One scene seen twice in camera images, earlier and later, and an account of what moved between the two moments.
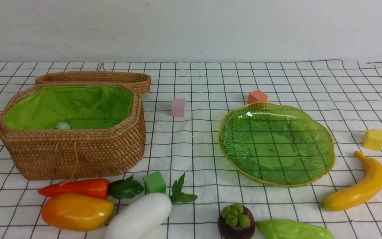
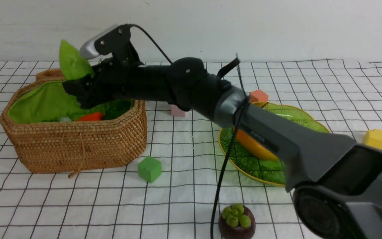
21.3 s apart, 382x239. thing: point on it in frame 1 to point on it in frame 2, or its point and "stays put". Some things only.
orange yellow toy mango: [76, 211] to [255, 146]
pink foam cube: [178, 109] stays put
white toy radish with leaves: [138, 218] to [65, 119]
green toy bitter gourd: [284, 229] to [74, 65]
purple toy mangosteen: [236, 221] stays put
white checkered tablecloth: [360, 103] stays put
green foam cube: [155, 182] to [150, 169]
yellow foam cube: [374, 139] stays put
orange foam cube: [257, 96] stays put
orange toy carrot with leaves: [124, 188] to [94, 116]
